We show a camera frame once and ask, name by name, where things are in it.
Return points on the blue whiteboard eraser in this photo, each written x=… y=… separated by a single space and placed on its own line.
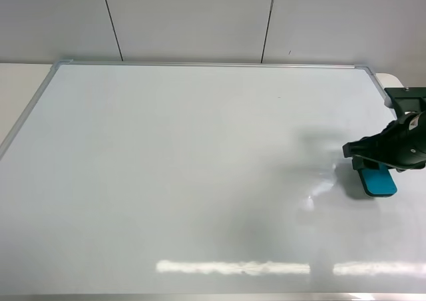
x=377 y=182

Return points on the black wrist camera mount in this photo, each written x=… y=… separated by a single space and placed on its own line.
x=405 y=100

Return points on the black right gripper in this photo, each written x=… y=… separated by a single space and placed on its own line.
x=401 y=146

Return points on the white whiteboard with aluminium frame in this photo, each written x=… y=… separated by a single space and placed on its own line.
x=128 y=181

